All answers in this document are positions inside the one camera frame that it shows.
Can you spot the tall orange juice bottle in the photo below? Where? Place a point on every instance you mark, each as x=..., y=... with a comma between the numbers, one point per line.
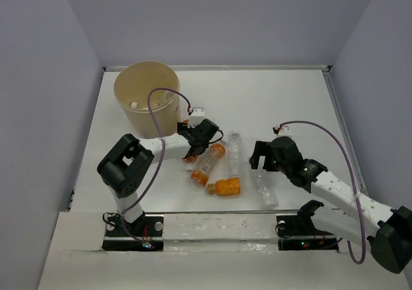
x=208, y=163

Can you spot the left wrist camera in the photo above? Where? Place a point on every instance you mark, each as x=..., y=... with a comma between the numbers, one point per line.
x=196, y=116

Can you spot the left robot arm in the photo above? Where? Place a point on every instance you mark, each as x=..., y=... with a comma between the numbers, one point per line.
x=131, y=166

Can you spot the clear bottle inside bin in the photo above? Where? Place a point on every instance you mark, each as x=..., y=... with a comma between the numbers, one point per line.
x=158, y=99

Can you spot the orange bottle with white cap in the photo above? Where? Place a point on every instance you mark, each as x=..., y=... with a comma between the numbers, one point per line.
x=190, y=134

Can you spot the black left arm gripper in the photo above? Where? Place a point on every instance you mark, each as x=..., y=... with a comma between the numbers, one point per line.
x=181, y=126

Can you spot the clear crushed plastic bottle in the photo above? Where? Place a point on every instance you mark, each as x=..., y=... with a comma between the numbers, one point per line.
x=234, y=154

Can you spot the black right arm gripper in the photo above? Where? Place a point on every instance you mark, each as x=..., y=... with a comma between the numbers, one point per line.
x=261, y=148

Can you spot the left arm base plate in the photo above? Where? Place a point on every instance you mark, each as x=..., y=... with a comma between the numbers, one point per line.
x=144, y=235

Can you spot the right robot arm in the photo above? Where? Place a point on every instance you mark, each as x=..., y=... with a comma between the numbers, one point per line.
x=378, y=228

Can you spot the short orange bottle yellow cap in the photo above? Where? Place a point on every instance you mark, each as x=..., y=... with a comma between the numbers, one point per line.
x=225, y=187

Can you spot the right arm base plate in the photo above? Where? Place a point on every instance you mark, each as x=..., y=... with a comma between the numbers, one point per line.
x=295, y=233

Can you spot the beige plastic bin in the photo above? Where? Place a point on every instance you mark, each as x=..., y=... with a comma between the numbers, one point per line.
x=136, y=82

